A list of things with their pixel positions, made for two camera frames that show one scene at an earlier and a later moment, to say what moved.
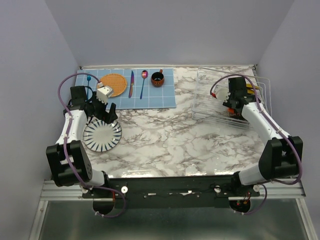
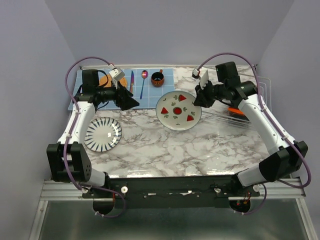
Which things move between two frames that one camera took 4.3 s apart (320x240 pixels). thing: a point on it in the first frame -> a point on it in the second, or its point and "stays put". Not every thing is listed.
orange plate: x=231 y=110 stays put
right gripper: x=227 y=103 -> x=200 y=101
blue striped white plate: x=99 y=136 stays put
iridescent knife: x=132 y=83 stays put
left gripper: x=108 y=117 -> x=123 y=99
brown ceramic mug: x=157 y=79 stays put
